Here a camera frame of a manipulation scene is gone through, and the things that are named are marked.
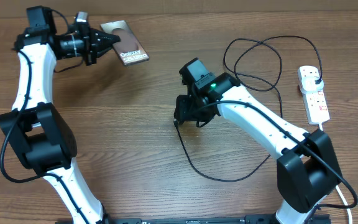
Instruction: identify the Galaxy smartphone with bronze screen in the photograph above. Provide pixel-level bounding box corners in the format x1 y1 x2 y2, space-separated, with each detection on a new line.
100 20 150 66

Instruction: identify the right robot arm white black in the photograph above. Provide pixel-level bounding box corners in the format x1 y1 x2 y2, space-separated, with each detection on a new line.
174 58 342 223

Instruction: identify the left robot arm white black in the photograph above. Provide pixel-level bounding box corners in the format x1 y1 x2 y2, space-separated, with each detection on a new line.
0 6 120 223

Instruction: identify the white charger plug adapter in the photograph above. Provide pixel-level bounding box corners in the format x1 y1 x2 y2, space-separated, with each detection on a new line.
300 77 324 94

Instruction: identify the white power strip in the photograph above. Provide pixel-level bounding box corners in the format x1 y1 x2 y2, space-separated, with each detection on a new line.
297 65 330 125

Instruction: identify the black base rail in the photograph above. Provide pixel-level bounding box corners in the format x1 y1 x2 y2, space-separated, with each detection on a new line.
54 213 332 224

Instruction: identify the white power strip cord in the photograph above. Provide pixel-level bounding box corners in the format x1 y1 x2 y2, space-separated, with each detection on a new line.
318 123 354 224

